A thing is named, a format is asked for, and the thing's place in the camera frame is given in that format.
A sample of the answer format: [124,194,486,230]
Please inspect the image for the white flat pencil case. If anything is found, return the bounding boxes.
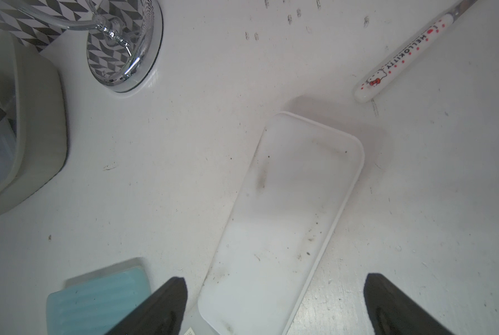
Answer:
[197,113,365,334]

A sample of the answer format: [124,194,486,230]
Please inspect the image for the hello kitty spoon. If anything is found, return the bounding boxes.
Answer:
[354,0,477,103]

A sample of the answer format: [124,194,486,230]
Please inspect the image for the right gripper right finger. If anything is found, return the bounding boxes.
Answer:
[363,273,451,334]

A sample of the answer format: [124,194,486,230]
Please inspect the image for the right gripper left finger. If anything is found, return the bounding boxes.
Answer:
[107,276,188,335]

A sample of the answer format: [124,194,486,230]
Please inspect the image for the grey storage box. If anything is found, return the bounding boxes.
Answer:
[0,33,67,215]

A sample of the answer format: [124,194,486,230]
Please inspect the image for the chrome cup tree stand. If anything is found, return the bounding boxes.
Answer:
[12,1,164,93]

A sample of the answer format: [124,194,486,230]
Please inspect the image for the light blue ribbed pencil case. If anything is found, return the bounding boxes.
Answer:
[46,258,151,334]

